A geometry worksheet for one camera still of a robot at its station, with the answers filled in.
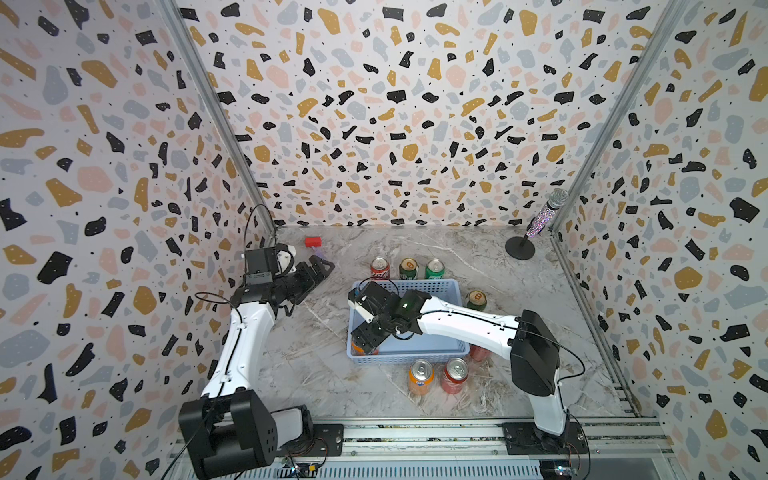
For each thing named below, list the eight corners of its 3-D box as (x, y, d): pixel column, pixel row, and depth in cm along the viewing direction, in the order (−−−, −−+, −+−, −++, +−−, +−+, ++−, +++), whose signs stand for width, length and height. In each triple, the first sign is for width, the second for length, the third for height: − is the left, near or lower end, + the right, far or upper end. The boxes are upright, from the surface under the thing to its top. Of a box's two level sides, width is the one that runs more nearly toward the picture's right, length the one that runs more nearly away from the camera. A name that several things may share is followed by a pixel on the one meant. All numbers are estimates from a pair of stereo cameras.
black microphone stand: (508, 259, 115) (511, 252, 112) (503, 240, 122) (505, 234, 119) (534, 259, 115) (538, 253, 112) (527, 241, 122) (531, 234, 119)
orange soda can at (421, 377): (408, 396, 83) (409, 382, 74) (408, 374, 87) (409, 358, 78) (431, 396, 83) (435, 382, 74) (429, 374, 87) (433, 358, 78)
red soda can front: (442, 394, 83) (447, 380, 74) (440, 373, 87) (445, 357, 78) (462, 394, 83) (470, 380, 74) (459, 373, 87) (467, 357, 78)
